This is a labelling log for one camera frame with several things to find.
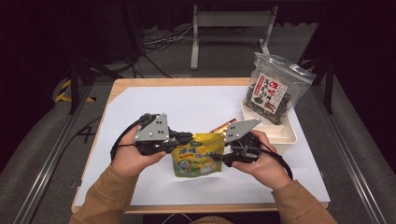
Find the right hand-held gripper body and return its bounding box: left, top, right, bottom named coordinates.
left=224, top=118, right=263, bottom=165

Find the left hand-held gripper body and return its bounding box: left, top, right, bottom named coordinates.
left=134, top=113, right=180, bottom=157

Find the yellow spout pouch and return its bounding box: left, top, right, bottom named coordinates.
left=170, top=133, right=226, bottom=178

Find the white plastic tray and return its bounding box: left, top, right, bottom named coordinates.
left=241, top=99, right=298, bottom=154

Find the clear bag of dried seaweed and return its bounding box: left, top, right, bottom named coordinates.
left=244, top=51, right=318, bottom=126

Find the person's left hand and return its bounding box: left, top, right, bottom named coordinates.
left=110, top=125, right=168, bottom=178

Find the person's right hand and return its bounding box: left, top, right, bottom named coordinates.
left=232, top=130, right=294, bottom=190

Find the black tripod stand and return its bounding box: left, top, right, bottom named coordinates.
left=64, top=0, right=125, bottom=116
left=297, top=6, right=336, bottom=115

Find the yellow and black hazard tape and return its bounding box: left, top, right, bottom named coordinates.
left=54, top=78, right=97, bottom=104

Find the white metal stand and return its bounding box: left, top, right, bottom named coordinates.
left=190, top=4, right=279, bottom=71

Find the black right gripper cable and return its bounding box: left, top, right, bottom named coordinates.
left=259, top=142, right=294, bottom=181

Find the bundle of floor cables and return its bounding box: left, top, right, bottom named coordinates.
left=130, top=25, right=194, bottom=78

